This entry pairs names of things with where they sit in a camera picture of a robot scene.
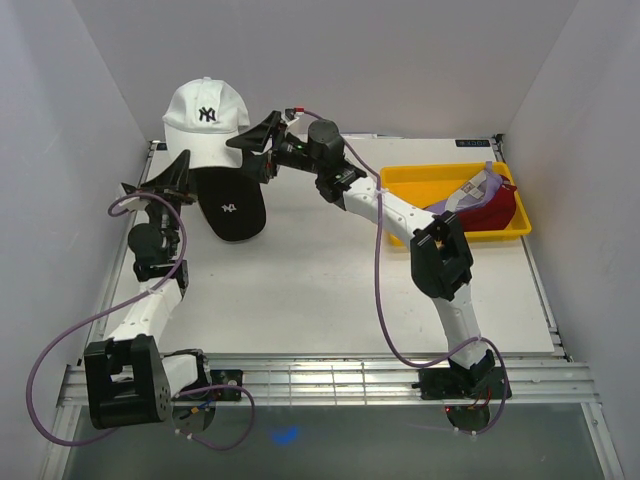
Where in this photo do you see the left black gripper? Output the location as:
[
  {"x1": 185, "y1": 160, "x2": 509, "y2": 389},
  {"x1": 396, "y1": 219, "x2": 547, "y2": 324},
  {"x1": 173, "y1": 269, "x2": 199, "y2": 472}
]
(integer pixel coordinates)
[{"x1": 134, "y1": 150, "x2": 197, "y2": 258}]

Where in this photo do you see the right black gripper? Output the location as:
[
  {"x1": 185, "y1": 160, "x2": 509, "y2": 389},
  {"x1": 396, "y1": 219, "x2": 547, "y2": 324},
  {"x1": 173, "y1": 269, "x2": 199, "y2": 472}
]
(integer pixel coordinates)
[{"x1": 226, "y1": 111, "x2": 324, "y2": 185}]

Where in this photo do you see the black and white cap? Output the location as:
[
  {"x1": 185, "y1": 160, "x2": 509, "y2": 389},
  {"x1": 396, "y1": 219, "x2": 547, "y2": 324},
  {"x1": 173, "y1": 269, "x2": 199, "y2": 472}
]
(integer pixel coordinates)
[{"x1": 190, "y1": 167, "x2": 267, "y2": 242}]

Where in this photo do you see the white baseball cap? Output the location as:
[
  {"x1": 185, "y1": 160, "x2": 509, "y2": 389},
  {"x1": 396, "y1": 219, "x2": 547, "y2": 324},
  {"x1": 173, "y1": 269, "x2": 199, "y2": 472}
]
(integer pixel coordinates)
[{"x1": 162, "y1": 77, "x2": 250, "y2": 169}]

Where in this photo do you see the lavender cap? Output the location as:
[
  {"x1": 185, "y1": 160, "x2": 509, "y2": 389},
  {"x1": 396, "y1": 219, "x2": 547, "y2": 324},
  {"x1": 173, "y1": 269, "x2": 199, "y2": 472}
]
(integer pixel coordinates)
[{"x1": 425, "y1": 162, "x2": 504, "y2": 215}]

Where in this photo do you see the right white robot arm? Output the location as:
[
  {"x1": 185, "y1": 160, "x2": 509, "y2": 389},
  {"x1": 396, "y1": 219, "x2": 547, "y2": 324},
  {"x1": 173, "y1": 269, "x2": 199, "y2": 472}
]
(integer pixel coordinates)
[{"x1": 226, "y1": 109, "x2": 510, "y2": 399}]

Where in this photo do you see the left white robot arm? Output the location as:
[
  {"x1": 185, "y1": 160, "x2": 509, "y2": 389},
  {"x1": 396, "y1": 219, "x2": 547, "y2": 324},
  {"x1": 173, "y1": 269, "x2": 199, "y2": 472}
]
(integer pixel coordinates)
[{"x1": 84, "y1": 150, "x2": 212, "y2": 430}]

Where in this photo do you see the red cap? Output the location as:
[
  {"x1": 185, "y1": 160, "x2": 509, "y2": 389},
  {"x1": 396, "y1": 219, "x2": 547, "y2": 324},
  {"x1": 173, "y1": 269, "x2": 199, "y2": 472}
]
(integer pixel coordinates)
[{"x1": 456, "y1": 175, "x2": 517, "y2": 232}]

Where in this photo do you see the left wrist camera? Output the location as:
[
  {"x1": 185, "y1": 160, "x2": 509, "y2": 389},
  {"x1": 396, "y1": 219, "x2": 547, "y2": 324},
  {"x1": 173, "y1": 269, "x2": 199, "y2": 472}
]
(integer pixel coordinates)
[{"x1": 111, "y1": 183, "x2": 149, "y2": 217}]

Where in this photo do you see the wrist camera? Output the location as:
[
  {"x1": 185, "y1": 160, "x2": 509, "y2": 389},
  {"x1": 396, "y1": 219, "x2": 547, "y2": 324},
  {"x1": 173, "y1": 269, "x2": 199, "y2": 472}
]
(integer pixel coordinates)
[
  {"x1": 282, "y1": 107, "x2": 305, "y2": 126},
  {"x1": 111, "y1": 183, "x2": 149, "y2": 217}
]

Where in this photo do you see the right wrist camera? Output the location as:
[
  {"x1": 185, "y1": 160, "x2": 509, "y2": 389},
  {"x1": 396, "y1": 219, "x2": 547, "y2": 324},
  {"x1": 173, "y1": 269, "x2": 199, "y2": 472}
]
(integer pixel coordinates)
[{"x1": 282, "y1": 107, "x2": 305, "y2": 126}]

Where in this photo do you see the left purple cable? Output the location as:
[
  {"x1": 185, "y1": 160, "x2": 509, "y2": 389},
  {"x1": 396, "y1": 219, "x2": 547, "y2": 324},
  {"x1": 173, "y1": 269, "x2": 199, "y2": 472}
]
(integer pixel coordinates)
[{"x1": 25, "y1": 194, "x2": 256, "y2": 451}]

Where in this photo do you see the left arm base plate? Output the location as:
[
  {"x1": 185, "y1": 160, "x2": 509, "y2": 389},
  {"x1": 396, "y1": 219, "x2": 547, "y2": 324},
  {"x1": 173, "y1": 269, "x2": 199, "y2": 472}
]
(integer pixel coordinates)
[{"x1": 210, "y1": 369, "x2": 244, "y2": 402}]

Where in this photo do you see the aluminium frame rail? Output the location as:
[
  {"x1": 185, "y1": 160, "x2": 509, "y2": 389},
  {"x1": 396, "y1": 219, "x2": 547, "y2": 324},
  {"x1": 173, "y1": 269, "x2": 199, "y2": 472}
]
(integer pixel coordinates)
[{"x1": 57, "y1": 357, "x2": 599, "y2": 406}]

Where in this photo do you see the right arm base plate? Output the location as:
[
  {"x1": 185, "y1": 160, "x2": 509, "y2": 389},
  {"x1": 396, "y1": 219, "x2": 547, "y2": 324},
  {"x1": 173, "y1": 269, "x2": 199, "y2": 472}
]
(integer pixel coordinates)
[{"x1": 412, "y1": 367, "x2": 512, "y2": 400}]

